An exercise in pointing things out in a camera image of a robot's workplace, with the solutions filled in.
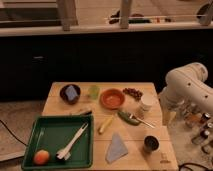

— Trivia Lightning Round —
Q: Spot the light blue towel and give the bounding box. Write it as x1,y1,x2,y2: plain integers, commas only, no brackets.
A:
105,133,128,164

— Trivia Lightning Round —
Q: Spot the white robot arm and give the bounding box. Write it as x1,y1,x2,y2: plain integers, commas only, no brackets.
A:
158,62,213,125

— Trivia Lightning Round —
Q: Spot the red orange bowl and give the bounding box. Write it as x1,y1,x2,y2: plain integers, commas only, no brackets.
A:
100,88,125,110

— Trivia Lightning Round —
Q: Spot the dark brown bowl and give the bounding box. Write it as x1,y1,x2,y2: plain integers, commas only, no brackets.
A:
60,84,81,105

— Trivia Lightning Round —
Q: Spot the green plastic cup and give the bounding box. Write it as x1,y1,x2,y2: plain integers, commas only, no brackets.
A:
88,85,100,100

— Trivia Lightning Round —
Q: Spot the bunch of dark grapes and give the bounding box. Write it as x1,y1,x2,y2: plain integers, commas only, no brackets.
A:
123,88,143,101

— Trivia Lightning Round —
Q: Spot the small brush with dark tip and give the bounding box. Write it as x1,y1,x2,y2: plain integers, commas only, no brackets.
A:
69,106,93,117

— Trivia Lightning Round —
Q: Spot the blue sponge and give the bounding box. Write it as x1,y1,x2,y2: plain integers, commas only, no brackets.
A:
65,85,78,101

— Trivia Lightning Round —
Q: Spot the white paper cup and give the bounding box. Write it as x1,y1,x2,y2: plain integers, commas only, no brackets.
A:
140,94,154,111

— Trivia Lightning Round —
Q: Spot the green pepper toy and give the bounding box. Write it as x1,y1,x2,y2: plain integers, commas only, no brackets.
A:
117,111,140,126

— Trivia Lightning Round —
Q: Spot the wooden table board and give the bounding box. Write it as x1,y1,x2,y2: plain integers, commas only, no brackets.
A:
42,82,178,171

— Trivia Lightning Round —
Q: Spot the metal fork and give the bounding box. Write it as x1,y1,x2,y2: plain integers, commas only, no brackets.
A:
130,114,155,128

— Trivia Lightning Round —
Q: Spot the green plastic tray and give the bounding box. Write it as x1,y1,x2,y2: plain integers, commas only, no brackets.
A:
22,115,94,171

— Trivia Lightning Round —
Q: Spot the dark metal cup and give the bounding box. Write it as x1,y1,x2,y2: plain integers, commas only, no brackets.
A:
143,136,159,153

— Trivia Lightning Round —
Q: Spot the white dish brush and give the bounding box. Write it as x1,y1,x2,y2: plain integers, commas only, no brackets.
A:
56,123,88,160

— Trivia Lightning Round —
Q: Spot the orange peach fruit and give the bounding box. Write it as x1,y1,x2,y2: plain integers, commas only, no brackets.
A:
33,150,50,165

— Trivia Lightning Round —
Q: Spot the black cable on floor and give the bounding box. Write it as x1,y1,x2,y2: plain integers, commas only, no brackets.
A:
0,119,28,147

